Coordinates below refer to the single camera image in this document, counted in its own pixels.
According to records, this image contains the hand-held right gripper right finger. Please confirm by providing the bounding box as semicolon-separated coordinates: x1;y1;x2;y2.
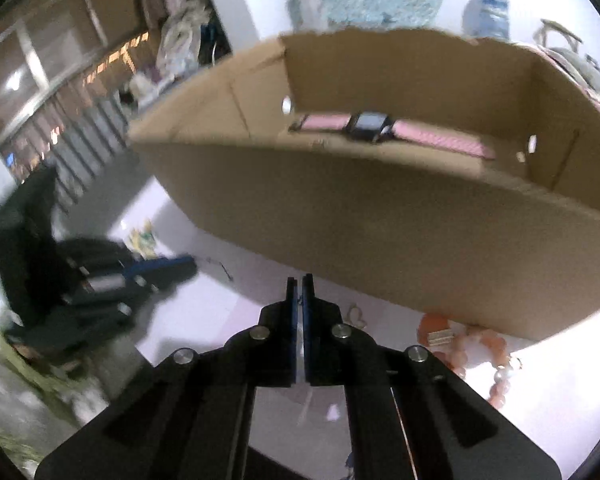
302;274;563;480

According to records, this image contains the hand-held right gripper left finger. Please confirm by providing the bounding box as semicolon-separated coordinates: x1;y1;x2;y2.
35;276;301;480

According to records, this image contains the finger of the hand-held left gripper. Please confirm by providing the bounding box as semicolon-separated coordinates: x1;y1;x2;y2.
65;284;158;314
60;237;198;291

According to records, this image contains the brown cardboard box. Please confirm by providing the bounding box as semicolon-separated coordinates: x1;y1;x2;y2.
127;27;600;343

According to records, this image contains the peach bead bracelet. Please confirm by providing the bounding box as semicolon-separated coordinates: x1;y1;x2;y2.
417;312;523;408

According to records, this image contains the pink strap smart watch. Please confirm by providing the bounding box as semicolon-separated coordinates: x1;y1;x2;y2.
289;111;497;161

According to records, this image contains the green fluffy rug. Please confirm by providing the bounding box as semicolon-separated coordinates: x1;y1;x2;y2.
0;340;111;466

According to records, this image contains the large window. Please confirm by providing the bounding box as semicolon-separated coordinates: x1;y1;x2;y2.
0;0;151;201

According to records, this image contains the pile of clothes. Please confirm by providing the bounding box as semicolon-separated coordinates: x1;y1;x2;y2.
130;2;216;106

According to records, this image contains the blue water bottle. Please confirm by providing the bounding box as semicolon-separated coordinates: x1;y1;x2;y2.
462;0;511;41

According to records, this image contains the wooden chair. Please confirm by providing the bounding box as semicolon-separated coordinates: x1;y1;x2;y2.
535;19;600;61

